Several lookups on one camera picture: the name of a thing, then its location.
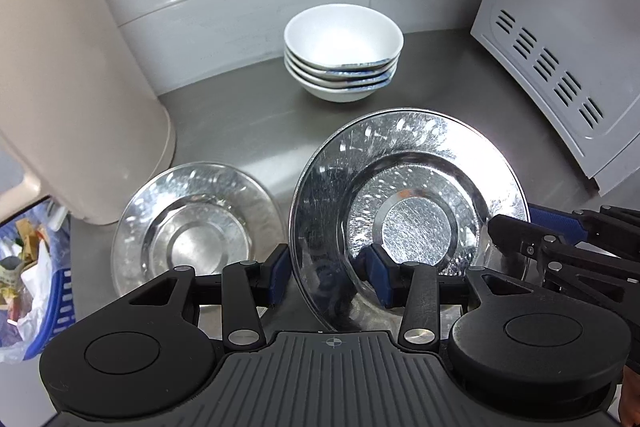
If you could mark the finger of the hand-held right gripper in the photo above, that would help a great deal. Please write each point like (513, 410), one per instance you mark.
(557, 221)
(575, 259)

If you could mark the beige electric kettle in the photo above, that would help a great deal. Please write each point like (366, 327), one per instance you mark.
(75, 82)

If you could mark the stainless steel plate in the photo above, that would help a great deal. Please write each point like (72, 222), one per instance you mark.
(400, 167)
(195, 217)

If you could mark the blue plastic waste basket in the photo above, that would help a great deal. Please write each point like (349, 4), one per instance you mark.
(57, 302)

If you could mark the grey vented appliance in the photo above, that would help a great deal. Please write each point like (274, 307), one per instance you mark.
(560, 32)

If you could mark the pile of paper wrappers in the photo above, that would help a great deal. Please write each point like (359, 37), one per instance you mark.
(20, 257)

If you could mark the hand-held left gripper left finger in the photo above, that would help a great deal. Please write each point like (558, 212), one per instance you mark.
(279, 274)

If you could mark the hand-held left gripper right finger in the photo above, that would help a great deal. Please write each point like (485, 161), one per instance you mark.
(384, 279)

